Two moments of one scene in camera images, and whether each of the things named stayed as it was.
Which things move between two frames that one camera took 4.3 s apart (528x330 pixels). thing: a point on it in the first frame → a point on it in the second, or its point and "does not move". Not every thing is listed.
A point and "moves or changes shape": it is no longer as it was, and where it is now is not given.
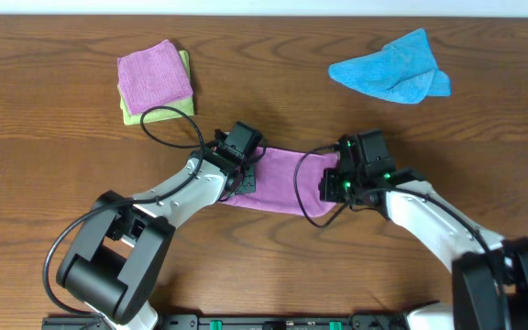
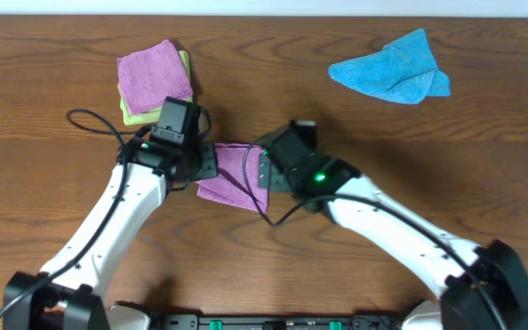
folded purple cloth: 153,78 does not move
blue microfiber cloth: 403,71 does not move
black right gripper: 330,187 → 267,173
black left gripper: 247,181 → 207,160
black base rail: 280,322 does not move
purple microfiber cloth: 275,181 moves or changes shape
